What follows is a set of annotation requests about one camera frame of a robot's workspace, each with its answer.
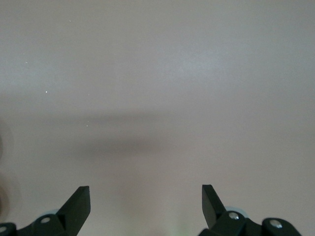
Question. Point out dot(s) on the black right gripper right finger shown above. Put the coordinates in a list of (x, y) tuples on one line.
[(214, 211)]

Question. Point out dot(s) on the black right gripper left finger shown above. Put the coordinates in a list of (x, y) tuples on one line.
[(73, 216)]

